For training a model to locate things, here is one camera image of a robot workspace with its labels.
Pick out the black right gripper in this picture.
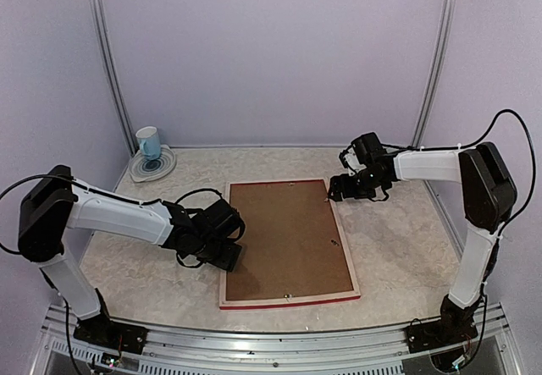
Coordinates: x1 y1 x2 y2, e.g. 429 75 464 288
329 167 386 201

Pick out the brown backing board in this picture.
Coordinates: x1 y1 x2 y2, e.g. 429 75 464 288
224 181 356 302

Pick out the red wooden picture frame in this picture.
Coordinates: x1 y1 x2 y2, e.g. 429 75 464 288
218 178 363 311

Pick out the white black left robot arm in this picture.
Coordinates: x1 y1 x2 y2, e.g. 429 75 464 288
1 165 246 345

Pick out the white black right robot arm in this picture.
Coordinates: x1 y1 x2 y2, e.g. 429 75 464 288
328 132 523 345

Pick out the white blue swirl plate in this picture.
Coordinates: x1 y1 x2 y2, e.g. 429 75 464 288
128 144 177 183

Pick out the light blue mug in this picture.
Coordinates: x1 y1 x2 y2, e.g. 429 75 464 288
135 126 161 161

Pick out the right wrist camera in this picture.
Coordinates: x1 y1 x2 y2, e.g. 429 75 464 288
339 146 362 175

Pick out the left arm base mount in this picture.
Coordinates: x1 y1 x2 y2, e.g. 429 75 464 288
74 289 148 355

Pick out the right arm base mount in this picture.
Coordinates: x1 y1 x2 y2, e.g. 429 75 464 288
404 296 483 353

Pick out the right aluminium corner post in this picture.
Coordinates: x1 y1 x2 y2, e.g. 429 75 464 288
411 0 456 147

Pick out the aluminium corner post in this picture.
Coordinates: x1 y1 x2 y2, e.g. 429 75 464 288
90 0 137 157
411 0 456 147

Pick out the front aluminium rail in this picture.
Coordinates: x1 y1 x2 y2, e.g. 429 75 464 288
29 302 526 375

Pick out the left aluminium corner post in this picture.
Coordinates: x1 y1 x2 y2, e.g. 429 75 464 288
90 0 137 157

